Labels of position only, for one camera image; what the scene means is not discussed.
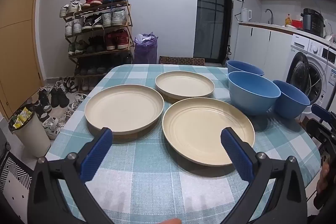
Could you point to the white electric kettle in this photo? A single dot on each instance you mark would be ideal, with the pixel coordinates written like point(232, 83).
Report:
point(244, 15)

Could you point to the wooden shoe rack with shoes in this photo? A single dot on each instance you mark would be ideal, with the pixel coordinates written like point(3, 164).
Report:
point(113, 37)

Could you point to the white base cabinet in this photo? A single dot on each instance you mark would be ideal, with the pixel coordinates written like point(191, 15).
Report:
point(260, 45)

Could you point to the cream plate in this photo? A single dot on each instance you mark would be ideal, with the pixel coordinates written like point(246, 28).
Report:
point(199, 129)
point(123, 108)
point(183, 85)

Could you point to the large light blue bowl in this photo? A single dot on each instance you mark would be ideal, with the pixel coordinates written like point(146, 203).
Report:
point(249, 100)

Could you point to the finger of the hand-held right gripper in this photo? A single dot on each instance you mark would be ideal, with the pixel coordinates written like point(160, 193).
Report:
point(321, 112)
point(321, 130)

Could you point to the teal checked tablecloth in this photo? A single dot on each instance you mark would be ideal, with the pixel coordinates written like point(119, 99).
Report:
point(147, 182)

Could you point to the person's right hand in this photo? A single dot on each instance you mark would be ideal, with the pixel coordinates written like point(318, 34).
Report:
point(325, 176)

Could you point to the small blue bowl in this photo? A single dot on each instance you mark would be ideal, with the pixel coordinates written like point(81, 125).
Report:
point(288, 106)
point(241, 67)

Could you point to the person's left hand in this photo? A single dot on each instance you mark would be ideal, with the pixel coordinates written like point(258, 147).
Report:
point(172, 221)

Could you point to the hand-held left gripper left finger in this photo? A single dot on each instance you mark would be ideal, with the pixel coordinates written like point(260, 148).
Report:
point(97, 153)

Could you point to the black pressure cooker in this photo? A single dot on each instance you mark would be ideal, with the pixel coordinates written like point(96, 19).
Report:
point(312, 22)

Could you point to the black glass door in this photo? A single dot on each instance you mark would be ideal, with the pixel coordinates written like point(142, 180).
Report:
point(210, 16)

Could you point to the pile of loose shoes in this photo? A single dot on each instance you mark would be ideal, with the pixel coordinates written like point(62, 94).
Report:
point(59, 98)

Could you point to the yellow bottle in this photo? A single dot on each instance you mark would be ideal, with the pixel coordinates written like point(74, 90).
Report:
point(288, 21)

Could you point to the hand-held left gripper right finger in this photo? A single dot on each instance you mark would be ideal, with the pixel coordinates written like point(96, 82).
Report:
point(236, 153)

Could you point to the white washing machine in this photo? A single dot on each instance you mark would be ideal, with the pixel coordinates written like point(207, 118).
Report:
point(302, 56)

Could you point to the red box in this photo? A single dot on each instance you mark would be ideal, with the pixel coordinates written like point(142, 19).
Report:
point(296, 24)

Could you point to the black white patterned floor mat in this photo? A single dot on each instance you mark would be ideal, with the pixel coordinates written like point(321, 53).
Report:
point(14, 179)

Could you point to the purple plastic bag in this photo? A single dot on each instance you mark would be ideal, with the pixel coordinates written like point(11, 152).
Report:
point(145, 50)

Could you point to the wooden door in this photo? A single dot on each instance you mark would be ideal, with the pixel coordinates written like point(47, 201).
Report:
point(18, 43)

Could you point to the metal faucet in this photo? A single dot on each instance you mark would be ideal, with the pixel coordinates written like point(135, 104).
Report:
point(270, 15)

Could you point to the white trash bin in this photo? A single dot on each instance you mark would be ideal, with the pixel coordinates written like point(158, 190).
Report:
point(31, 132)

